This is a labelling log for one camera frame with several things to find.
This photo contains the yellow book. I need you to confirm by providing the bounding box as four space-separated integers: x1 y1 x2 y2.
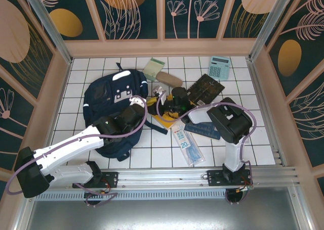
146 95 181 134

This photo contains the brown pencil case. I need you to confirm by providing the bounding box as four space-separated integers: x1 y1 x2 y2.
155 71 183 88

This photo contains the navy blue backpack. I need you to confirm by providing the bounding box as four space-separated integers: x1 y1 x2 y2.
83 62 169 162

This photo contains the black notebook gold print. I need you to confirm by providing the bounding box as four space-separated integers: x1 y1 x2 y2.
186 73 225 107

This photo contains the pale green notepad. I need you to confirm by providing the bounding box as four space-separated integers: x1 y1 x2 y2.
142 58 166 82

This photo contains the dark blue ruler case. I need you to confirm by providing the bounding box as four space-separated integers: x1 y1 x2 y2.
183 121 223 141

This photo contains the teal calculator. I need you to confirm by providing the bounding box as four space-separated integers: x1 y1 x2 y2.
208 56 231 80

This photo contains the grey metal sheet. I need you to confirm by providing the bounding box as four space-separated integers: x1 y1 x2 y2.
15 199 312 230

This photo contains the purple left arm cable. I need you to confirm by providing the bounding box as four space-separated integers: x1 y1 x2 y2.
5 95 149 208

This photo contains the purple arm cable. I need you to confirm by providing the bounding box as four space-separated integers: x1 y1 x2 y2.
5 95 149 208
155 92 257 206

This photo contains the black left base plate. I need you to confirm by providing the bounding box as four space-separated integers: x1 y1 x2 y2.
72 171 119 189

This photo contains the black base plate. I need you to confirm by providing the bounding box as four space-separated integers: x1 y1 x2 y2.
207 169 254 187
72 171 119 189

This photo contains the aluminium mounting rail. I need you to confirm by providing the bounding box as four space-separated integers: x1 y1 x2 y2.
24 165 303 190

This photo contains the slotted grey cable duct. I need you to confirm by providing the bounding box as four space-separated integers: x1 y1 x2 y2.
34 189 228 202

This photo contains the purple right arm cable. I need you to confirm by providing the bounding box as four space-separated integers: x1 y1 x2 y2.
155 92 257 206

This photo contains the aluminium side rail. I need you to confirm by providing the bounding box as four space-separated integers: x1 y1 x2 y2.
246 58 289 168

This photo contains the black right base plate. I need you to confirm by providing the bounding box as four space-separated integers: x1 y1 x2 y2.
207 169 254 187

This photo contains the aluminium frame post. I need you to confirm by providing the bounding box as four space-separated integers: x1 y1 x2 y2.
248 0 304 62
20 0 74 65

